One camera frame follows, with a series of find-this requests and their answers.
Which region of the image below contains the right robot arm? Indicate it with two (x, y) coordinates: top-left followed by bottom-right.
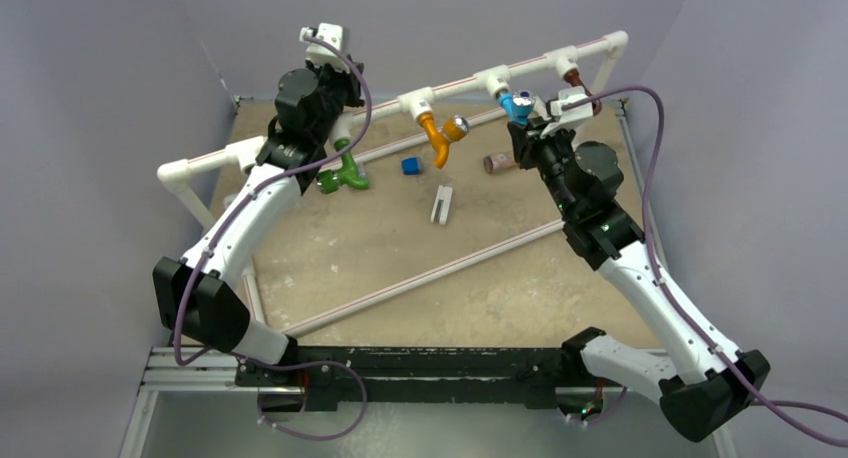
(507, 118), (770, 442)

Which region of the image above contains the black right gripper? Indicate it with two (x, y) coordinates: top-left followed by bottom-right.
(510, 117), (581, 218)

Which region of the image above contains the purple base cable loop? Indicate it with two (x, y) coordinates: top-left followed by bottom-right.
(256, 363), (370, 443)

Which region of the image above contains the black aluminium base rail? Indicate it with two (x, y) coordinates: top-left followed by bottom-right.
(142, 336), (677, 411)

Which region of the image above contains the blue grey small block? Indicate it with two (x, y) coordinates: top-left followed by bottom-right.
(401, 157), (423, 176)

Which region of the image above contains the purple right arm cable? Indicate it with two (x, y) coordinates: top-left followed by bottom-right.
(563, 85), (848, 450)

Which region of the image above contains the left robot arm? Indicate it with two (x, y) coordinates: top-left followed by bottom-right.
(152, 62), (369, 387)

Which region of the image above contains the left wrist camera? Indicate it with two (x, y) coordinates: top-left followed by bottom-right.
(299, 23), (349, 72)

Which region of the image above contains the white clip sealer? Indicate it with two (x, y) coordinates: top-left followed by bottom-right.
(430, 185), (453, 225)

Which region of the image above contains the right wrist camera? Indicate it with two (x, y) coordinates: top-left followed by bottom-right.
(534, 87), (594, 138)

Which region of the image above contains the green faucet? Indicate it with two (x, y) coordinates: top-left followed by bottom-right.
(316, 151), (371, 194)

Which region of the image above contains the orange faucet chrome knob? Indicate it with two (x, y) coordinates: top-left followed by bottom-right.
(416, 112), (471, 169)

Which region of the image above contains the blue faucet chrome knob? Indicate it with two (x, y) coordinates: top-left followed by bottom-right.
(496, 90), (535, 126)

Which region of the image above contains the brown faucet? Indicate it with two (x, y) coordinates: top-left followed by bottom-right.
(563, 69), (602, 116)

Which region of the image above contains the white PVC pipe frame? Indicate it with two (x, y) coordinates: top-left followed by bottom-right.
(156, 30), (629, 340)

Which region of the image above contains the pink patterned spray can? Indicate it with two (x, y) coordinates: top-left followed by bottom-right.
(482, 152), (517, 175)

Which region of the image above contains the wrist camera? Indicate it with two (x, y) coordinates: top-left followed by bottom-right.
(534, 87), (594, 138)
(299, 23), (349, 72)

